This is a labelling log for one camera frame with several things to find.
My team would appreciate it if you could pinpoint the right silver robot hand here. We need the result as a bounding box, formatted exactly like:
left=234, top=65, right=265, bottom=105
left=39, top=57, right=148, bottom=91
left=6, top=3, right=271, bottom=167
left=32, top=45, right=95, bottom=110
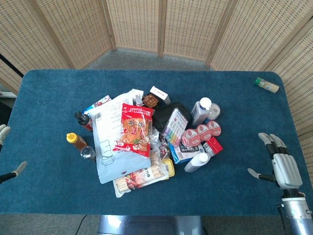
left=247, top=132, right=303, bottom=189

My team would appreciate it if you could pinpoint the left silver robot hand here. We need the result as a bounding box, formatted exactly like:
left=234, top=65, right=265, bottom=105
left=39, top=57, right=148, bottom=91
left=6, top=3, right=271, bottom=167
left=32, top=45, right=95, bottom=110
left=0, top=124, right=28, bottom=184

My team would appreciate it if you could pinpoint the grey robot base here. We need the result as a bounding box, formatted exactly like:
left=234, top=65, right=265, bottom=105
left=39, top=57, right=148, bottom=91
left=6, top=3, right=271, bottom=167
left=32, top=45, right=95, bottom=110
left=97, top=214, right=205, bottom=235

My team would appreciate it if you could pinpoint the yellow cap honey bottle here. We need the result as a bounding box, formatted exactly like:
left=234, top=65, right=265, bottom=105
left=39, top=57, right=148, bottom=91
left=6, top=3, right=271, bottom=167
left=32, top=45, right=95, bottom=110
left=66, top=132, right=88, bottom=151

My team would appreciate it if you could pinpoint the dark soy sauce bottle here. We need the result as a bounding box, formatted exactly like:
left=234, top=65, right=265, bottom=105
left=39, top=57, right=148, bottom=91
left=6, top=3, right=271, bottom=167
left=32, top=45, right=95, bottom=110
left=74, top=111, right=93, bottom=132

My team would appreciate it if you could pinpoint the clear small bottle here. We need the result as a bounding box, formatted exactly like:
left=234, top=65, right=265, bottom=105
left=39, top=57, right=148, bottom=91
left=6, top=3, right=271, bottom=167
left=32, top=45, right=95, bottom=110
left=80, top=146, right=97, bottom=162

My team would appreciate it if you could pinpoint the small white plastic bottle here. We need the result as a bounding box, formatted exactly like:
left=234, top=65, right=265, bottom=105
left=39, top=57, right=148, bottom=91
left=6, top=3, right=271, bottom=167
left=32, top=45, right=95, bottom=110
left=184, top=152, right=211, bottom=173

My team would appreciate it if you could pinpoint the red white small box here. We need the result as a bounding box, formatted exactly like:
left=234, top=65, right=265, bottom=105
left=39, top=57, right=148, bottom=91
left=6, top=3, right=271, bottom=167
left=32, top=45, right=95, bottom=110
left=203, top=137, right=224, bottom=157

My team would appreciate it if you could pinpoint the green cap spice jar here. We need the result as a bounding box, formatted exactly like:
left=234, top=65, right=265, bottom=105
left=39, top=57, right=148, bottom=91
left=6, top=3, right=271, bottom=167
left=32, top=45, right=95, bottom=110
left=253, top=76, right=280, bottom=94

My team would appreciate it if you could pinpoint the white tape roll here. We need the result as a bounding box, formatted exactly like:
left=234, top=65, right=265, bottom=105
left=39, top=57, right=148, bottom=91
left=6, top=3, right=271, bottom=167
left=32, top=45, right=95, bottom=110
left=206, top=103, right=222, bottom=121

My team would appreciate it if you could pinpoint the red white jelly cup pack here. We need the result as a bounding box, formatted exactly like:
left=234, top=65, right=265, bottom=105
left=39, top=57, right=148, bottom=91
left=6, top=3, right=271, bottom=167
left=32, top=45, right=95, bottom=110
left=181, top=120, right=222, bottom=147

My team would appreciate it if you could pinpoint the blue red snack packet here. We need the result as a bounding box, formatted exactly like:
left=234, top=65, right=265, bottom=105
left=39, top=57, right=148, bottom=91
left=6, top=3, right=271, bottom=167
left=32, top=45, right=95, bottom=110
left=83, top=94, right=112, bottom=114

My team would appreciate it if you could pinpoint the blue white tissue pack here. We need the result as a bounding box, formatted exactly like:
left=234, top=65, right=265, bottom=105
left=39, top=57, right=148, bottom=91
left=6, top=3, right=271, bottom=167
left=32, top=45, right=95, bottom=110
left=168, top=141, right=207, bottom=165

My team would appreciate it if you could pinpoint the white plastic mailer bag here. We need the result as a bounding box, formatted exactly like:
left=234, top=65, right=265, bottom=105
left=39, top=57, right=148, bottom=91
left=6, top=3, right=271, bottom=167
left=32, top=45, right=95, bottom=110
left=85, top=90, right=152, bottom=185

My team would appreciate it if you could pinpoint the yellow sponge pack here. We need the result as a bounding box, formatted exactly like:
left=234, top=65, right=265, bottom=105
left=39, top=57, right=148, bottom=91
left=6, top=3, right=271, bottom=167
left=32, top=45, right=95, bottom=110
left=161, top=159, right=176, bottom=177

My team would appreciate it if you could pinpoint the highlighter pen set case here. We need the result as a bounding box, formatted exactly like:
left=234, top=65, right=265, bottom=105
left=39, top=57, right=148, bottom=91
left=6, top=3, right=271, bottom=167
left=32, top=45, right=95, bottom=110
left=162, top=108, right=189, bottom=147

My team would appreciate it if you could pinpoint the small candy wrapper pile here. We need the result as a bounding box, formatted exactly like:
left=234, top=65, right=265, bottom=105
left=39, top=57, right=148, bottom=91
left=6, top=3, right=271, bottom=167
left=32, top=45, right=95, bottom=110
left=149, top=127, right=172, bottom=160

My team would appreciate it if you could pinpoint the red potato chip bag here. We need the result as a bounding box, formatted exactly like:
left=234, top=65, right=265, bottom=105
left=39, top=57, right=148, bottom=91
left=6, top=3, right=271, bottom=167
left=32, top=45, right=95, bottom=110
left=112, top=103, right=156, bottom=158

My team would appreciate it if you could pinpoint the blue table mat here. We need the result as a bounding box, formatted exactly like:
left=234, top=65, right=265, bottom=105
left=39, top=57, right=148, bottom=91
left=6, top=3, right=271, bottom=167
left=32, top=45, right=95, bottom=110
left=0, top=70, right=313, bottom=216

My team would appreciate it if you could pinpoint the black zip pouch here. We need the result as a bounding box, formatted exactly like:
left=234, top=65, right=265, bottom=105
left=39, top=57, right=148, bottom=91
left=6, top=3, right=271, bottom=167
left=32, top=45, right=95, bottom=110
left=152, top=102, right=192, bottom=135

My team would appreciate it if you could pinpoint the bamboo skewer pack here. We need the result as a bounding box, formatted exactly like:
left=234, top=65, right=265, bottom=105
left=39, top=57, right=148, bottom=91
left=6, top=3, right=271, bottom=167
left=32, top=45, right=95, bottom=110
left=112, top=149, right=172, bottom=198

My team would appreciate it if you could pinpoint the white red carton box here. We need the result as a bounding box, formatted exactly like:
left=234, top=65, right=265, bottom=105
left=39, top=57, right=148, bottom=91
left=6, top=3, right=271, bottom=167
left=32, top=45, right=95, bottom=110
left=149, top=86, right=171, bottom=105

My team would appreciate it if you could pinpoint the brown square cookie pack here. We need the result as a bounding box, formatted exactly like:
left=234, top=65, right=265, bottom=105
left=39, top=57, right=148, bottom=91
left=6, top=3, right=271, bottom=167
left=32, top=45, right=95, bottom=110
left=142, top=94, right=160, bottom=108

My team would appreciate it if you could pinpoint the woven bamboo folding screen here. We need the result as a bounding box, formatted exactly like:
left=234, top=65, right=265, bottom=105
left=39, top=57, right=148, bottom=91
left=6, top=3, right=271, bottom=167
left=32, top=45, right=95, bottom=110
left=0, top=0, right=313, bottom=194

